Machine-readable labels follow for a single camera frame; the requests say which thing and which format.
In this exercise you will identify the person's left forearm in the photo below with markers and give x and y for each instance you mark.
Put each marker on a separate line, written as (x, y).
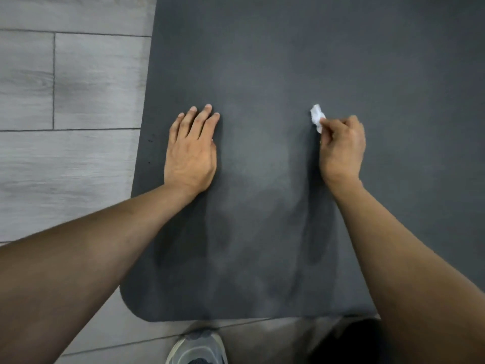
(75, 261)

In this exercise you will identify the person's right hand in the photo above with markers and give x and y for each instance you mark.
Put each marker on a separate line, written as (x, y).
(343, 155)

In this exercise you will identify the person's left hand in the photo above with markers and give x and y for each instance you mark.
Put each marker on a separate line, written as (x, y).
(191, 155)

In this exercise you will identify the dark grey yoga mat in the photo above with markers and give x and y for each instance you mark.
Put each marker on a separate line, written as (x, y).
(303, 53)

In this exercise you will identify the person's left shoe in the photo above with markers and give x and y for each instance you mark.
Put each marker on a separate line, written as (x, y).
(197, 348)

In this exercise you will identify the white wipe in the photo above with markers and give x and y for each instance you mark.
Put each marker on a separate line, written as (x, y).
(315, 113)

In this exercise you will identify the person's right forearm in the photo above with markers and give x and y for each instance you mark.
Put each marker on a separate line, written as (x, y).
(416, 269)

